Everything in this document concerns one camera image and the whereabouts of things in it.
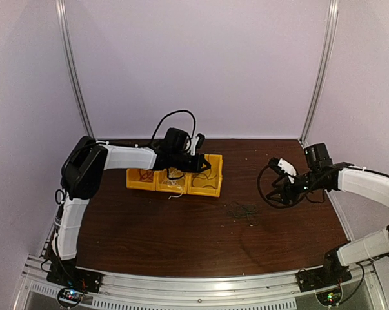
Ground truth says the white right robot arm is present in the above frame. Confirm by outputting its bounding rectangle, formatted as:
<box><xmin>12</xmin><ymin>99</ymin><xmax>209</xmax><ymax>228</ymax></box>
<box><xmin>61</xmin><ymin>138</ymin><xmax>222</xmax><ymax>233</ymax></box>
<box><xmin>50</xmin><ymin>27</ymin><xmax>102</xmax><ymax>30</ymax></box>
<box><xmin>259</xmin><ymin>143</ymin><xmax>389</xmax><ymax>285</ymax></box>

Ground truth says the yellow bin left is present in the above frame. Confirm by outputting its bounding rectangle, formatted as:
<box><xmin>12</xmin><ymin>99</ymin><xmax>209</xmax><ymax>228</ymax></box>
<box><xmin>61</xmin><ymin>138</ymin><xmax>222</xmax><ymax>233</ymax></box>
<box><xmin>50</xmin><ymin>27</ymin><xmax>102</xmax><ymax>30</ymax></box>
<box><xmin>126</xmin><ymin>169</ymin><xmax>159</xmax><ymax>191</ymax></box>

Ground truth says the black left camera cable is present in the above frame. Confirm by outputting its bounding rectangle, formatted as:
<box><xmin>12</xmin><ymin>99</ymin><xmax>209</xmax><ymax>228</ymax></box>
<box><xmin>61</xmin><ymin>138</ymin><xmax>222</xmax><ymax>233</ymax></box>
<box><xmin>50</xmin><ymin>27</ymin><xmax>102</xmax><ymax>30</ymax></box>
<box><xmin>148</xmin><ymin>110</ymin><xmax>197</xmax><ymax>146</ymax></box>

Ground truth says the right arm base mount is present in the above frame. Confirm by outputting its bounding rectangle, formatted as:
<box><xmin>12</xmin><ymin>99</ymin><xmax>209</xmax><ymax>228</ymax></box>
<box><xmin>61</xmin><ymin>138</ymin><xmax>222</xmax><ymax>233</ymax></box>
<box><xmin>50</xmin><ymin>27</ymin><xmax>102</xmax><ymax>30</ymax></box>
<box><xmin>296</xmin><ymin>247</ymin><xmax>352</xmax><ymax>293</ymax></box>

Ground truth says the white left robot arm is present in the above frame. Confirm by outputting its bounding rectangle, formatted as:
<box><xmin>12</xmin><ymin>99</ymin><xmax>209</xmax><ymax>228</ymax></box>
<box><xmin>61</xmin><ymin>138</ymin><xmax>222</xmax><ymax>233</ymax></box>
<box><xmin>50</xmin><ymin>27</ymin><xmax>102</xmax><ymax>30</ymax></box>
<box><xmin>52</xmin><ymin>127</ymin><xmax>211</xmax><ymax>261</ymax></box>

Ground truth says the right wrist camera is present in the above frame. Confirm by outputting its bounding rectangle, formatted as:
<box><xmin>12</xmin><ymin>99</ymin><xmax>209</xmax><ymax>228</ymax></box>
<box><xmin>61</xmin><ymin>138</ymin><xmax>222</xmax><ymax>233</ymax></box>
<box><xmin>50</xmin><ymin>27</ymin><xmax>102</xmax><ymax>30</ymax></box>
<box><xmin>268</xmin><ymin>157</ymin><xmax>297</xmax><ymax>184</ymax></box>

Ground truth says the green wire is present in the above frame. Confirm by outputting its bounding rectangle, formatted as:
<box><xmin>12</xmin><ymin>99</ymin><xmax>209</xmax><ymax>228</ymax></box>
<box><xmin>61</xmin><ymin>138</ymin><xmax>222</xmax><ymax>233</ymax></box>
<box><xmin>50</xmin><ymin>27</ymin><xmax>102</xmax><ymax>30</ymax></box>
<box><xmin>227</xmin><ymin>201</ymin><xmax>260</xmax><ymax>227</ymax></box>
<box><xmin>190</xmin><ymin>167</ymin><xmax>219</xmax><ymax>189</ymax></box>

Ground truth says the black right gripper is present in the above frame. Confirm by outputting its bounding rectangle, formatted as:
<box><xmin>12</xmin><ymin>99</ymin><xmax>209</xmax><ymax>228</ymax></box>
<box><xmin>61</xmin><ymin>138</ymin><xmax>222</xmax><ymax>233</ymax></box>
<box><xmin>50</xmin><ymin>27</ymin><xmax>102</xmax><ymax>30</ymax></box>
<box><xmin>266</xmin><ymin>169</ymin><xmax>324</xmax><ymax>206</ymax></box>

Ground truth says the aluminium frame post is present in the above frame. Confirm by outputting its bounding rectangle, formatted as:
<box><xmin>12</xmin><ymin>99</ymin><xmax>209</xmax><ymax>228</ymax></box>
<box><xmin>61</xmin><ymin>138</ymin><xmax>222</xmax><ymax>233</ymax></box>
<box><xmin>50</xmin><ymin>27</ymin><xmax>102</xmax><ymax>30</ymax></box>
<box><xmin>55</xmin><ymin>0</ymin><xmax>94</xmax><ymax>137</ymax></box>
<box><xmin>299</xmin><ymin>0</ymin><xmax>339</xmax><ymax>147</ymax></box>

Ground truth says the aluminium frame post left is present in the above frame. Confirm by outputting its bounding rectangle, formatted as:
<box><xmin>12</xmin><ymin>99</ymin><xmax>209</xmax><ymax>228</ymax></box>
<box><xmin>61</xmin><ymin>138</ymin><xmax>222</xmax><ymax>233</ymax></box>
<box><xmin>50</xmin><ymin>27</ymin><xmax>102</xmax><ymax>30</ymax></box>
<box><xmin>55</xmin><ymin>0</ymin><xmax>94</xmax><ymax>137</ymax></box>

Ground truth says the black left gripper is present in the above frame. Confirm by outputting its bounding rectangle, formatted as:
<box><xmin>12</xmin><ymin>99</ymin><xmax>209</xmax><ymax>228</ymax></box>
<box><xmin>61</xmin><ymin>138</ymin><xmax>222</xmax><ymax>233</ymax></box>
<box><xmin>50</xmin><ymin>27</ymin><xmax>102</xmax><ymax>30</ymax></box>
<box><xmin>172</xmin><ymin>150</ymin><xmax>211</xmax><ymax>174</ymax></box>

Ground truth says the white wire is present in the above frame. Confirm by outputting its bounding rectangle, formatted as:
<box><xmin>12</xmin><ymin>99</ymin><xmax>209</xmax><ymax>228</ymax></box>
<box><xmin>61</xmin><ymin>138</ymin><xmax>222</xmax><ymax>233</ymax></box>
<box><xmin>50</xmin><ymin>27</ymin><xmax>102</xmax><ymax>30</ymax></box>
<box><xmin>160</xmin><ymin>167</ymin><xmax>185</xmax><ymax>200</ymax></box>

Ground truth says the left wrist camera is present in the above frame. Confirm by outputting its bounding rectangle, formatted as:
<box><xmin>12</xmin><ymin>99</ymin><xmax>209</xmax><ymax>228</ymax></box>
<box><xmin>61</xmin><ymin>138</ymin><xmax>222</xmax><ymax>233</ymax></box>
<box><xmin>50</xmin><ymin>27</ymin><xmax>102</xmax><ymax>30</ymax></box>
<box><xmin>189</xmin><ymin>133</ymin><xmax>205</xmax><ymax>155</ymax></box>

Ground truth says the aluminium front rail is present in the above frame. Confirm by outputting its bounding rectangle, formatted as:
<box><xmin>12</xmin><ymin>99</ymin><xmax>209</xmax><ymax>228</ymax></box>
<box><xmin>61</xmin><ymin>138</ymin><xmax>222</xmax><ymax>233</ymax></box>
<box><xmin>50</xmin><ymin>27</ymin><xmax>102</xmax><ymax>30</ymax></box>
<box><xmin>10</xmin><ymin>256</ymin><xmax>387</xmax><ymax>309</ymax></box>

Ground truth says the aluminium frame post right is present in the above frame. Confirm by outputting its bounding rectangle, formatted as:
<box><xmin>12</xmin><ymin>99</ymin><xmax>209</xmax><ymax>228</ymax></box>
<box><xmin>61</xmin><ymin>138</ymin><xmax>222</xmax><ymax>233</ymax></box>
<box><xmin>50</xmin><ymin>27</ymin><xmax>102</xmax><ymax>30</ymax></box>
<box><xmin>299</xmin><ymin>0</ymin><xmax>339</xmax><ymax>147</ymax></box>

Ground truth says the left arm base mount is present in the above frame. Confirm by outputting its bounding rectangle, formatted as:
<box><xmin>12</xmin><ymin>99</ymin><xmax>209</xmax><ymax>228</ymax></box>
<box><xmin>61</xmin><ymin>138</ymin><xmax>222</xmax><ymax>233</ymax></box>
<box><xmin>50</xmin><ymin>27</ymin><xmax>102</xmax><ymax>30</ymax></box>
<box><xmin>41</xmin><ymin>253</ymin><xmax>103</xmax><ymax>308</ymax></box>

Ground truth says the black right camera cable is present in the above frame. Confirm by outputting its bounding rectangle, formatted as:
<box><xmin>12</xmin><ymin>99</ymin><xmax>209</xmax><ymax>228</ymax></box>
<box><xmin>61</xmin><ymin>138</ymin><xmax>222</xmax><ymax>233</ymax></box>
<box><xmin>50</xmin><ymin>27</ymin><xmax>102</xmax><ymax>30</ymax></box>
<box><xmin>256</xmin><ymin>161</ymin><xmax>327</xmax><ymax>210</ymax></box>

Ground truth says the black camera cable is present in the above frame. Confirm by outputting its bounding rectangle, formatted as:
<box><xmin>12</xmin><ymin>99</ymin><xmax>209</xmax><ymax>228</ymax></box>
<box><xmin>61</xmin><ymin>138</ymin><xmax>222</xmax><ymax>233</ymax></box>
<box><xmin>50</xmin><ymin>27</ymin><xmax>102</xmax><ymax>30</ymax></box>
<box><xmin>256</xmin><ymin>161</ymin><xmax>327</xmax><ymax>210</ymax></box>
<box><xmin>148</xmin><ymin>110</ymin><xmax>197</xmax><ymax>146</ymax></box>

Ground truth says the yellow bin right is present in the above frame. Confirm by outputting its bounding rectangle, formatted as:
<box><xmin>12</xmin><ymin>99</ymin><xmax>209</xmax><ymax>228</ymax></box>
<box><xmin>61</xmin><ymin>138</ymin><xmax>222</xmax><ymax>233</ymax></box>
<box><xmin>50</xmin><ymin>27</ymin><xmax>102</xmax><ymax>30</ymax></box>
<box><xmin>187</xmin><ymin>154</ymin><xmax>223</xmax><ymax>198</ymax></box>

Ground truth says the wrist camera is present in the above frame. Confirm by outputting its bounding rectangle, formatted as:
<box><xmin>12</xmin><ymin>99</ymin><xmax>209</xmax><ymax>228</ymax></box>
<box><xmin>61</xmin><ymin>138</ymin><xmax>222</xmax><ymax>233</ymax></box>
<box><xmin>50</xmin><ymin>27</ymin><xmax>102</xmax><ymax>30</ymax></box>
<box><xmin>268</xmin><ymin>157</ymin><xmax>297</xmax><ymax>184</ymax></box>
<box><xmin>189</xmin><ymin>133</ymin><xmax>205</xmax><ymax>155</ymax></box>

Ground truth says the yellow bin middle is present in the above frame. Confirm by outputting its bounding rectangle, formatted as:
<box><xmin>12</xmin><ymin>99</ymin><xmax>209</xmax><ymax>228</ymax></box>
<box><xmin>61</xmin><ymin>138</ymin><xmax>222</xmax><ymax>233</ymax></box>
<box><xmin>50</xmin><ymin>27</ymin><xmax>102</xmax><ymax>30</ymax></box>
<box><xmin>156</xmin><ymin>168</ymin><xmax>188</xmax><ymax>196</ymax></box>

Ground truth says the yellow bin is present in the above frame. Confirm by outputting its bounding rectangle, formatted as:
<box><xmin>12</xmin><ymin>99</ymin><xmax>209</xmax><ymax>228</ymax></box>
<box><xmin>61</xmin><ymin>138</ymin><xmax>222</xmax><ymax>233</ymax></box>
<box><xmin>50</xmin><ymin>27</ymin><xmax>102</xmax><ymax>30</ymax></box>
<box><xmin>187</xmin><ymin>154</ymin><xmax>223</xmax><ymax>198</ymax></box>
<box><xmin>126</xmin><ymin>169</ymin><xmax>159</xmax><ymax>191</ymax></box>
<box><xmin>156</xmin><ymin>168</ymin><xmax>188</xmax><ymax>196</ymax></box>

